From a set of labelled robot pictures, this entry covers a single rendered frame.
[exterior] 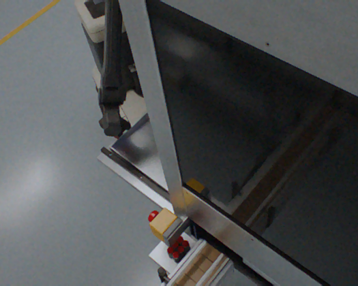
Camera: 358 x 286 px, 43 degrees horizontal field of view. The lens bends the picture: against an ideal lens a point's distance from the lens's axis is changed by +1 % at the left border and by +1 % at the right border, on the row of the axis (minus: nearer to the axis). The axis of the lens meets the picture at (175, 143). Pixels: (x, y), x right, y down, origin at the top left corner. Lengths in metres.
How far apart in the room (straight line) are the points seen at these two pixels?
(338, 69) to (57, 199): 2.28
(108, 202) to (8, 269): 0.62
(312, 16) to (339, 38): 0.04
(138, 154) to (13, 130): 1.56
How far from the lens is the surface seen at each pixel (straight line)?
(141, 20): 0.75
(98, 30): 2.29
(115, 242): 2.47
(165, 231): 1.31
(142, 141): 1.66
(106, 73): 1.42
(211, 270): 1.33
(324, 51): 0.54
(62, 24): 3.65
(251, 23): 0.58
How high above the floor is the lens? 2.23
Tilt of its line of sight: 55 degrees down
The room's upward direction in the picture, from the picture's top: 11 degrees counter-clockwise
